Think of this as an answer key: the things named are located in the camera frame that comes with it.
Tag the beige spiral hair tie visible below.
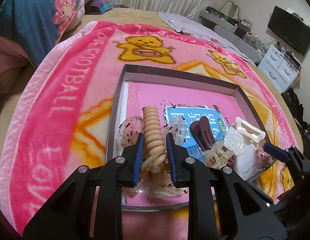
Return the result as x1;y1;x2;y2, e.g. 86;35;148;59
141;106;170;173

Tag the small pink hair clip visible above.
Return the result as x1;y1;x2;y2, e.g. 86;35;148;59
256;150;271;168

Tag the white plastic packet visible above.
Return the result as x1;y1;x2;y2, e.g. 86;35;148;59
224;127;261;181

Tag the white hair claw clip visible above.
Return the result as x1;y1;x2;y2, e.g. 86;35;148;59
234;116;267;143

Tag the tan bed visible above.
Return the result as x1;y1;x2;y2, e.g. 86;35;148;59
0;5;305;155

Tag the pink book with blue label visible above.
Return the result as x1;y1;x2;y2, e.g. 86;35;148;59
125;80;259;205

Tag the purple striped pillow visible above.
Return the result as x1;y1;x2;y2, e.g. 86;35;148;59
84;0;115;14

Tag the black flat television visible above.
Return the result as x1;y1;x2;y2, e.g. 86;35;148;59
267;6;310;57

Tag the lilac bed sheet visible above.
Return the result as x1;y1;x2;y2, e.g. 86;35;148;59
157;11;258;64

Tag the dark clothes heap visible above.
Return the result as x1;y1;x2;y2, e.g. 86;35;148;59
280;87;310;140

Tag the grey long bench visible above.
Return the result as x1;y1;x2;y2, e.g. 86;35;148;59
199;9;262;64

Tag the blue floral pillow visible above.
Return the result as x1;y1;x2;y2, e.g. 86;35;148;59
0;0;86;100

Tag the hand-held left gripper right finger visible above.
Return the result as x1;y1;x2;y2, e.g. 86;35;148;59
166;132;288;240

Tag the grey shallow cardboard box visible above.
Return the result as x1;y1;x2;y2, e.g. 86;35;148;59
105;64;277;212

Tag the pink printed bear blanket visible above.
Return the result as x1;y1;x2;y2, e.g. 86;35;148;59
0;21;303;236

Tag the white drawer cabinet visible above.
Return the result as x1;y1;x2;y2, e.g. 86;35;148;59
257;45;302;93

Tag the maroon banana hair clip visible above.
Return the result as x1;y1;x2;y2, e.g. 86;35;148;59
189;119;219;153

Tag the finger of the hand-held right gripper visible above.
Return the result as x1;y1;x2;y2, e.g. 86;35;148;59
263;142;308;173

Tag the floral mesh hair bow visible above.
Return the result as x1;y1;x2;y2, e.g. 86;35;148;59
119;115;190;198

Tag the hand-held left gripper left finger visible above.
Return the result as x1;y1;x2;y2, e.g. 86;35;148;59
23;133;145;240

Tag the clear hair claw clip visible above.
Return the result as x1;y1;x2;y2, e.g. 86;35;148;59
201;141;236;167

